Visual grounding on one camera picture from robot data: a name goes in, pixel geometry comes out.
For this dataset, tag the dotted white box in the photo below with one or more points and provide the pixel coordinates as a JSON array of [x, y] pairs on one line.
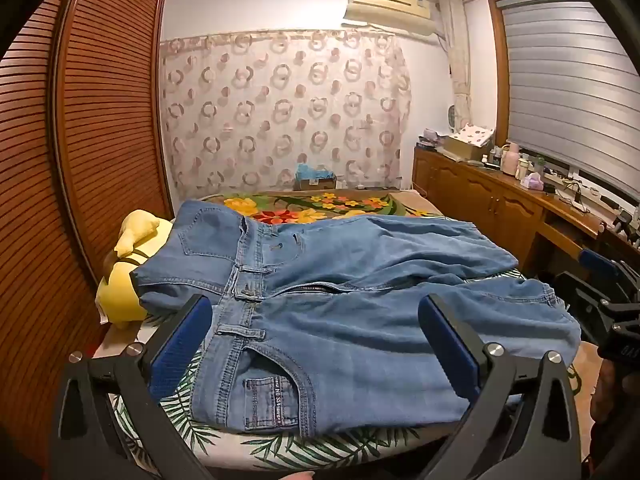
[[472, 137]]

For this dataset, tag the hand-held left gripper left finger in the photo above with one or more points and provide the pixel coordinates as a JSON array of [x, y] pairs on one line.
[[180, 347]]

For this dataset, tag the beige wall air conditioner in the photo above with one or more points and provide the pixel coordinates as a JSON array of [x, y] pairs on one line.
[[385, 5]]

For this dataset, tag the crumpled blue cloth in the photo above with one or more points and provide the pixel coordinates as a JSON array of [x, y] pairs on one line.
[[312, 170]]

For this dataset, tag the pink bottle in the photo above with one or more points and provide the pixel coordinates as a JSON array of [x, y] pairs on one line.
[[511, 160]]

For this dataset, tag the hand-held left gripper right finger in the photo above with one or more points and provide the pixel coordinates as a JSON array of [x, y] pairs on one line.
[[450, 352]]

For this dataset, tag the purple tissue pack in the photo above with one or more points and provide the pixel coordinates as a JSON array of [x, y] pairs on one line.
[[531, 181]]

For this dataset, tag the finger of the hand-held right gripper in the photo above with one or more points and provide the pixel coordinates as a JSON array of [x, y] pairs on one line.
[[585, 300], [600, 264]]

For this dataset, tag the small purple box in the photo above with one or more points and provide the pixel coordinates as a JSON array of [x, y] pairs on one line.
[[432, 137]]

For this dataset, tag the person's right hand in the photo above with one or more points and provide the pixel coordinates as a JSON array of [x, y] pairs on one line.
[[606, 390]]

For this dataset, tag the small black tripod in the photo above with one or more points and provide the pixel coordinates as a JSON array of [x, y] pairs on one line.
[[627, 225]]

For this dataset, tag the tied beige window curtain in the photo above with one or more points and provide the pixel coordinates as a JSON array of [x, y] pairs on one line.
[[457, 60]]

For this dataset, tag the floral blanket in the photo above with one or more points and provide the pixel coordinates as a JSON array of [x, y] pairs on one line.
[[300, 205]]

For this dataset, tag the small white bottle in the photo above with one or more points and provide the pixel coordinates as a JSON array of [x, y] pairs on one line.
[[523, 170]]

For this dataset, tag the circle print curtain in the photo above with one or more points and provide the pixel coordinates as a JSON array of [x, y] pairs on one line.
[[275, 110]]

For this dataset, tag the wooden louvered wardrobe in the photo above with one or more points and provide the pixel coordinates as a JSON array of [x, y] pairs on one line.
[[100, 110]]

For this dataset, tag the blue denim pants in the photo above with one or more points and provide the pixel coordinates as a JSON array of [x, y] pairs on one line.
[[350, 320]]

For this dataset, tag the palm leaf print sheet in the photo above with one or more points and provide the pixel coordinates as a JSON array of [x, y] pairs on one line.
[[165, 425]]

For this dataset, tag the wooden sideboard cabinet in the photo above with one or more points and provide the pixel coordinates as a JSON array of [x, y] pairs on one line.
[[480, 195]]

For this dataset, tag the yellow plush toy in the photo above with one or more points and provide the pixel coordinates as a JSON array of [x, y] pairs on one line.
[[120, 300]]

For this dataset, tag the grey window blind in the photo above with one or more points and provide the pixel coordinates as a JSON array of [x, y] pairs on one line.
[[565, 85]]

